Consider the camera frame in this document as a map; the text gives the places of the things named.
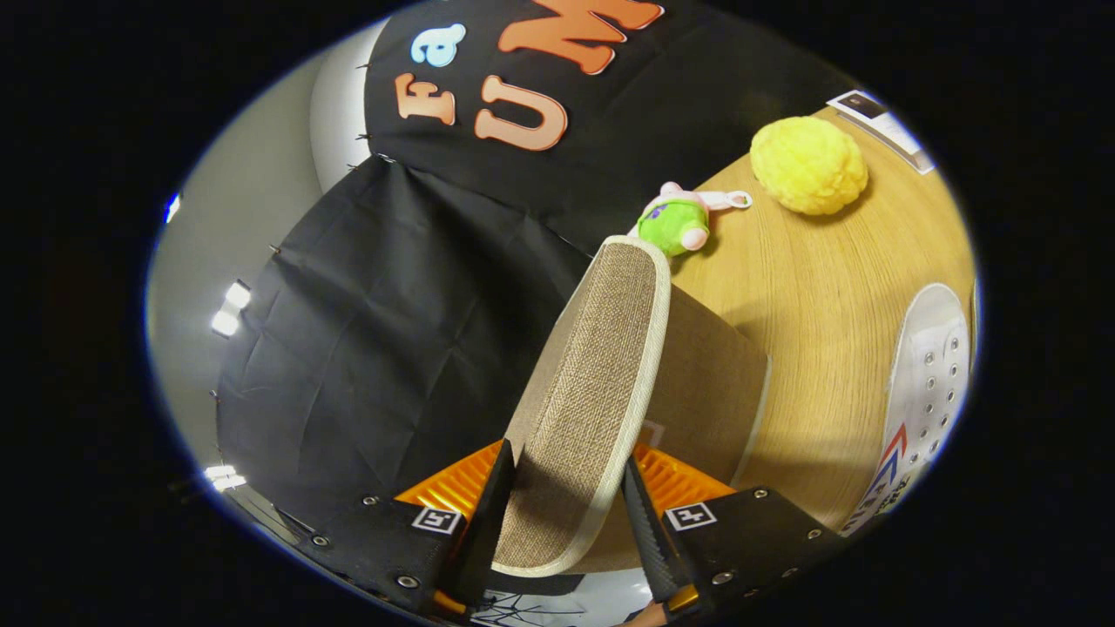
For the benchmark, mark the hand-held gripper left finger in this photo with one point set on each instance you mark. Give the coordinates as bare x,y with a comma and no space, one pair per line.
483,540

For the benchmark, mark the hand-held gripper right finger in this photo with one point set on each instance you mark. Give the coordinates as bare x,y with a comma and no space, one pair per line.
652,540

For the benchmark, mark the beige linen storage box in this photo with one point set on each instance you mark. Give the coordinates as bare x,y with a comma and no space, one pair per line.
592,383

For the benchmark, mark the white canvas shoe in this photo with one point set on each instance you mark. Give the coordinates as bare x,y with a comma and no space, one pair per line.
928,383

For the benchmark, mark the white patterned sheet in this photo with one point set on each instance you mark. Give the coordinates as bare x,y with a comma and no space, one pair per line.
575,601

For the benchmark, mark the black backdrop cloth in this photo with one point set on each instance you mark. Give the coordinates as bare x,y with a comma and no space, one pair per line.
366,331

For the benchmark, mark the ceiling light panel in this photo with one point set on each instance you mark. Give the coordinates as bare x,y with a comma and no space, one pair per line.
172,207
225,476
231,309

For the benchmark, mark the pink and green plush toy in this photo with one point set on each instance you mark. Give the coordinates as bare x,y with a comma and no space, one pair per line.
675,222

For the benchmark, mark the yellow round sponge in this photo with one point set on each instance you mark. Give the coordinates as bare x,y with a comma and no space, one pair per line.
808,165

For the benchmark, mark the white book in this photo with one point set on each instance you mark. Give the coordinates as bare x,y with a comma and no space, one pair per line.
884,126

